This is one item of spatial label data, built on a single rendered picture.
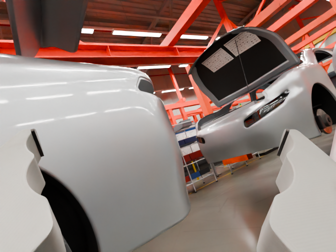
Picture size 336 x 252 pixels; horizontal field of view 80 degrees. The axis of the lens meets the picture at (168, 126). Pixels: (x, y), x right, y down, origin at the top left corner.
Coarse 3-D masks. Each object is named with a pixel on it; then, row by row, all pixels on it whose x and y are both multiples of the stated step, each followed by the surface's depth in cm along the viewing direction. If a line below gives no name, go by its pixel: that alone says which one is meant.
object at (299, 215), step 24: (288, 144) 10; (312, 144) 9; (288, 168) 8; (312, 168) 8; (288, 192) 7; (312, 192) 7; (288, 216) 6; (312, 216) 6; (264, 240) 6; (288, 240) 5; (312, 240) 5
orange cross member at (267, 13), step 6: (276, 0) 301; (282, 0) 295; (288, 0) 293; (270, 6) 309; (276, 6) 303; (282, 6) 303; (264, 12) 318; (270, 12) 311; (276, 12) 314; (258, 18) 327; (264, 18) 320; (246, 24) 346; (252, 24) 337; (258, 24) 331
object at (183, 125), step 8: (184, 120) 593; (192, 120) 600; (176, 128) 611; (184, 128) 577; (192, 136) 588; (184, 144) 578; (192, 144) 573; (192, 152) 571; (200, 152) 584; (184, 160) 543; (192, 160) 610; (208, 168) 579; (192, 176) 546; (192, 184) 534
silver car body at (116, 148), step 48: (48, 0) 204; (0, 96) 79; (48, 96) 88; (96, 96) 99; (144, 96) 113; (0, 144) 75; (48, 144) 82; (96, 144) 92; (144, 144) 104; (96, 192) 85; (144, 192) 96; (144, 240) 89
